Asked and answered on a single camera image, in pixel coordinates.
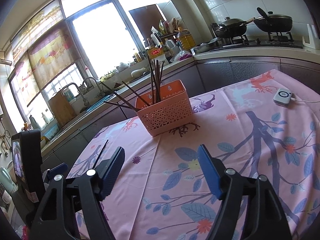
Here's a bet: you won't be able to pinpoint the white plastic jug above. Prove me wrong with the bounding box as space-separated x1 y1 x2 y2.
165 38 180 56

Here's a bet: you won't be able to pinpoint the dark chopstick on table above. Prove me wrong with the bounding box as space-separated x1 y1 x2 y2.
92 139 109 169

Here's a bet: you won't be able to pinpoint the snack packets on shelf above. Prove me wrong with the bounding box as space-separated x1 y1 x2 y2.
151 17 185 37

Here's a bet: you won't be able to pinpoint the gas stove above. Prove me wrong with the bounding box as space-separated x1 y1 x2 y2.
191 32 303 55

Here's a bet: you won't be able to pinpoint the chrome faucet left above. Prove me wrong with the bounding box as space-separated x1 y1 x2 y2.
61 82 89 106

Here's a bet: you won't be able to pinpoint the white round remote device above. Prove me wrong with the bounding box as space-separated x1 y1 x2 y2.
273 88 292 107

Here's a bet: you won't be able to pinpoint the black wok with handle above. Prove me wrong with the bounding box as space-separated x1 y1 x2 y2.
211 17 255 38

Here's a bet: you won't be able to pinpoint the orange perforated utensil basket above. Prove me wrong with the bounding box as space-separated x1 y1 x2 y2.
135 80 194 137

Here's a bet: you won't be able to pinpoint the yellow labelled box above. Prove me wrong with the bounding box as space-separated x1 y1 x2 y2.
147 46 164 60

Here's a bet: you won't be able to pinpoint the white gourd on counter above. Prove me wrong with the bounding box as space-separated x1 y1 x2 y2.
131 67 148 79

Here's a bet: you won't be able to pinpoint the pink floral tablecloth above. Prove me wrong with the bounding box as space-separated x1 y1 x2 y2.
69 70 319 239

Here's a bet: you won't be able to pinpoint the black lidded pot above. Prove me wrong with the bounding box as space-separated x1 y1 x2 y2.
253 7 293 33

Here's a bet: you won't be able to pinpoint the wooden cutting board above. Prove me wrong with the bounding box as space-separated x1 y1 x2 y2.
48 91 76 128

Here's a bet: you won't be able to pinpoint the window roller blind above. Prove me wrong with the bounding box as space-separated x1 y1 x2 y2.
11 0 79 94

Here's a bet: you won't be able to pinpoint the brown chopstick in basket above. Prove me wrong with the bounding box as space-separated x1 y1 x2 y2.
159 62 164 87
147 56 155 104
153 60 161 103

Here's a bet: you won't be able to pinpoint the chrome faucet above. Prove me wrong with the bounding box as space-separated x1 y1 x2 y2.
61 82 89 106
80 77 106 98

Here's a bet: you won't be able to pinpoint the white knife holder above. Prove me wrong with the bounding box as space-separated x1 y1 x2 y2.
302 24 320 50

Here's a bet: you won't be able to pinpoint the chrome faucet right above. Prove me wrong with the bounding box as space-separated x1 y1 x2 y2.
80 77 106 98

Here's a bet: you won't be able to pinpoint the white cable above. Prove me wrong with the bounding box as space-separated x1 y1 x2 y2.
291 97 320 104

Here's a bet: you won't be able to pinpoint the yellow cooking oil bottle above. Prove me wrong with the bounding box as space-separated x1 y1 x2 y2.
177 27 196 50

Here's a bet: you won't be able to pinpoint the dark chopstick in basket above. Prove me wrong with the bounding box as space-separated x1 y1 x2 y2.
122 81 150 107
103 101 137 111
101 82 140 112

